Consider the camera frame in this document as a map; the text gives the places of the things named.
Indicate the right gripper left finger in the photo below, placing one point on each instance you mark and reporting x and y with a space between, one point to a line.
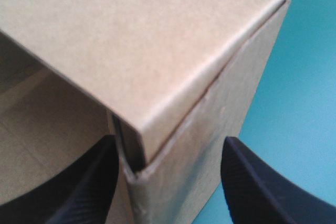
89 190

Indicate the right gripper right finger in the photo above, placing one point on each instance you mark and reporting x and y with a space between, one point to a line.
257 190

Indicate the brown cardboard box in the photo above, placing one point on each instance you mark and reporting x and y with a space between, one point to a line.
147 58

